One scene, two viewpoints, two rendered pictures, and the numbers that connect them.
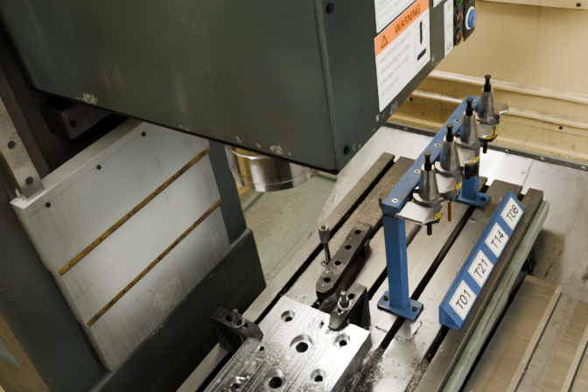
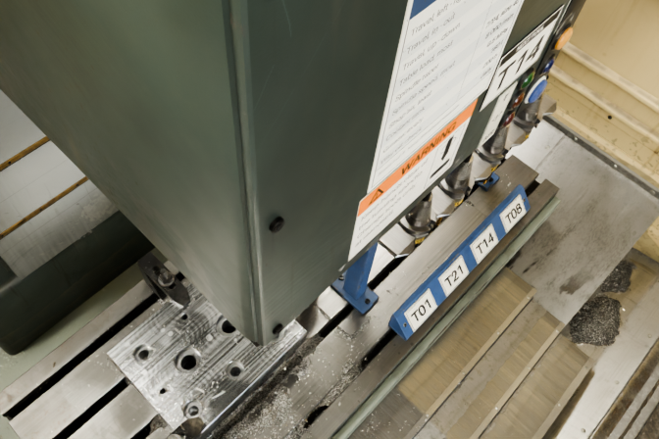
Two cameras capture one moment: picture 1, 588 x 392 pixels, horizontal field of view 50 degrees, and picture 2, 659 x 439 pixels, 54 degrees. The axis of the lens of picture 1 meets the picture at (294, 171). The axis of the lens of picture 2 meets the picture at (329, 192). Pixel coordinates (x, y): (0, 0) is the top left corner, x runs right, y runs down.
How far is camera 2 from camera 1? 0.46 m
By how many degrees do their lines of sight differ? 22
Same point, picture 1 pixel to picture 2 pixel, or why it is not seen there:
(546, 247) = (537, 241)
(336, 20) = (288, 226)
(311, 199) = not seen: hidden behind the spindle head
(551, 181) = (574, 169)
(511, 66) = (584, 29)
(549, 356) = (490, 371)
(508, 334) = (460, 336)
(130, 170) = not seen: hidden behind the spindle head
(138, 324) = (59, 235)
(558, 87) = (628, 76)
